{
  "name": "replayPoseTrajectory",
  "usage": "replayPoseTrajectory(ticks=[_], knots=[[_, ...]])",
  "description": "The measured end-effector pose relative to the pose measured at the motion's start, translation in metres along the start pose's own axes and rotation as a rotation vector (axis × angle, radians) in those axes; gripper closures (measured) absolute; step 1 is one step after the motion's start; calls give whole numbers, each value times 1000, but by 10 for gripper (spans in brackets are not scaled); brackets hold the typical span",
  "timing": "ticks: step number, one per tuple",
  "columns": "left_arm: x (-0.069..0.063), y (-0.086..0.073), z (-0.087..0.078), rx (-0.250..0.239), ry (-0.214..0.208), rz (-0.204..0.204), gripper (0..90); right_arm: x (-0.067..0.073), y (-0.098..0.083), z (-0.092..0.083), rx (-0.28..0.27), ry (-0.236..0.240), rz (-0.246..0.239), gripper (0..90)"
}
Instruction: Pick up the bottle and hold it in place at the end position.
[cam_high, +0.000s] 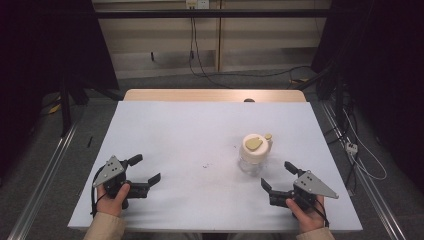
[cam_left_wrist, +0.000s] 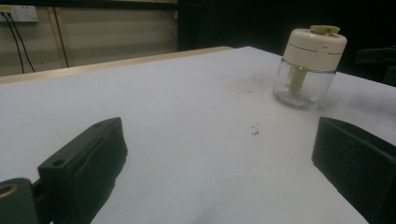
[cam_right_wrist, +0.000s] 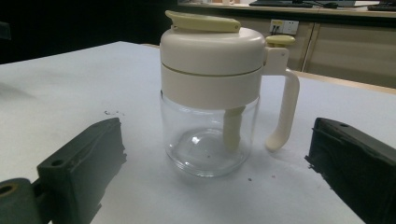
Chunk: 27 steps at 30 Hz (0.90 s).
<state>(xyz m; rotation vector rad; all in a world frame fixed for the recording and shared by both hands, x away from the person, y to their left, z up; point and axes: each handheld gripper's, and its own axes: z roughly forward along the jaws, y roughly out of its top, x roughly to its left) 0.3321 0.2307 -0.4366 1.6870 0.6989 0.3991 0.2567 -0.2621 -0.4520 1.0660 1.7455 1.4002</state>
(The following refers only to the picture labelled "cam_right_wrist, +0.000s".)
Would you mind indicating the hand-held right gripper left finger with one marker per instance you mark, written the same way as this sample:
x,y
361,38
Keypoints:
x,y
77,168

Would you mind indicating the white wall socket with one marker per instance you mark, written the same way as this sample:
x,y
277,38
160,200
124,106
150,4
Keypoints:
x,y
288,27

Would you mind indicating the beige wooden cabinet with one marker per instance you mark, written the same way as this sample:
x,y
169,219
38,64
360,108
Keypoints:
x,y
342,53

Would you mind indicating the black keyboard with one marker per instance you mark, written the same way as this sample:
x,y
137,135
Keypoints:
x,y
280,3
383,7

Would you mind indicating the black computer mouse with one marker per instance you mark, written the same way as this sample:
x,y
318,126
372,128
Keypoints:
x,y
330,5

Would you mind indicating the glass oil pot cream lid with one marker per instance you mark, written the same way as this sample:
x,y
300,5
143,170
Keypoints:
x,y
211,62

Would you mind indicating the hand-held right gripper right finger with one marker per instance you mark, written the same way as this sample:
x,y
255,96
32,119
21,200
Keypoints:
x,y
358,168

